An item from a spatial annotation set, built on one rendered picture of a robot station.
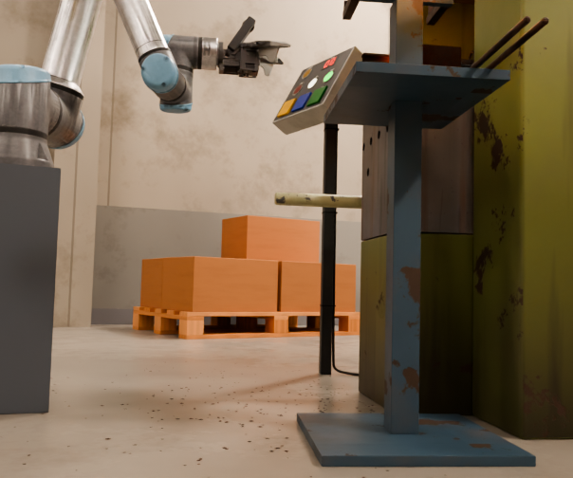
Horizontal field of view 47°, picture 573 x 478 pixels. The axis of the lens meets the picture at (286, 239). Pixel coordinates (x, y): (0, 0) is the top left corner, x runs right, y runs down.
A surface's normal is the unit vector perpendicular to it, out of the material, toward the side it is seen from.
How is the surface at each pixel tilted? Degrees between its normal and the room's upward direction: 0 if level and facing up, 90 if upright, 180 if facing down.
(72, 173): 90
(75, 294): 90
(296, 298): 90
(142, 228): 90
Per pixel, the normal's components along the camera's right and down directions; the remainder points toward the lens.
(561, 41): 0.14, -0.07
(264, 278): 0.59, -0.04
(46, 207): 0.35, -0.06
